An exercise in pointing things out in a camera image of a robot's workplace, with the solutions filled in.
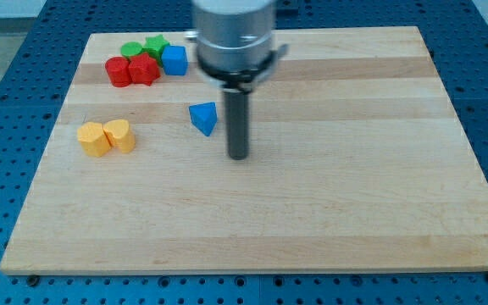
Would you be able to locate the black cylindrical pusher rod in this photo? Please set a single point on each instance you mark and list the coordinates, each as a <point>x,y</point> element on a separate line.
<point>237,124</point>

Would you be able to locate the blue triangle block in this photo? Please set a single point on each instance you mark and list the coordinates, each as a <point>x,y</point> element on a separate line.
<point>204,117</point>

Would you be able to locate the blue cube block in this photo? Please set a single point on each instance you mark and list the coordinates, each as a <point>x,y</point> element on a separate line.
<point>174,60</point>

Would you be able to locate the red star block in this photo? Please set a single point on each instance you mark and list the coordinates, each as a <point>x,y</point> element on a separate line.
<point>143,69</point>

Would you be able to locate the green star block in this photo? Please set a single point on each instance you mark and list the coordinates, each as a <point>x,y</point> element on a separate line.
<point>154,46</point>

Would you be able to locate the green cylinder block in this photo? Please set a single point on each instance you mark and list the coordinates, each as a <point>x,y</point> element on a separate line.
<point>131,49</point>

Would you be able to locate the red cylinder block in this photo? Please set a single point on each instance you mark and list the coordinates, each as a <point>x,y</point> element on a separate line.
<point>117,71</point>

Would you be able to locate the yellow heart block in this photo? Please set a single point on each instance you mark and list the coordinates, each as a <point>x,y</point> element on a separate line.
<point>120,135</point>

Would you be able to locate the wooden board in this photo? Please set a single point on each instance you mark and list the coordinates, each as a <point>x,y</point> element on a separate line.
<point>358,163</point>

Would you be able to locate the yellow pentagon block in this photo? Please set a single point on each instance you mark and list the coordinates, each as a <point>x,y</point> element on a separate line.
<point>93,140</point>

